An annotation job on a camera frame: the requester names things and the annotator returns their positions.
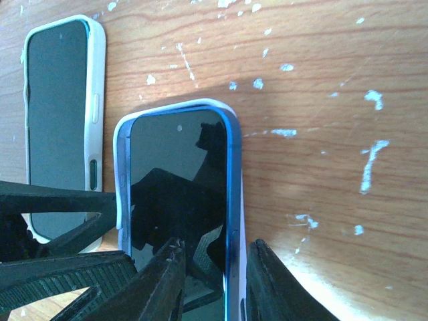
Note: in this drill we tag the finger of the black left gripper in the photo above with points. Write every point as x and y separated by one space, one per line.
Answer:
17 199
27 281

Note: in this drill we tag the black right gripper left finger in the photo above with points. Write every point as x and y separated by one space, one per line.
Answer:
154 293

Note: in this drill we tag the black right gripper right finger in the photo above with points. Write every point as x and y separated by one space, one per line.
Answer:
273 293

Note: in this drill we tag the lavender phone case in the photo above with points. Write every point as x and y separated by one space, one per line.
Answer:
236 268

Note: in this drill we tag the blue phone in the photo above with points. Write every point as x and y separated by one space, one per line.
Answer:
178 186

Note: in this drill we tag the teal green phone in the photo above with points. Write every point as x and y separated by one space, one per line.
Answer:
56 76

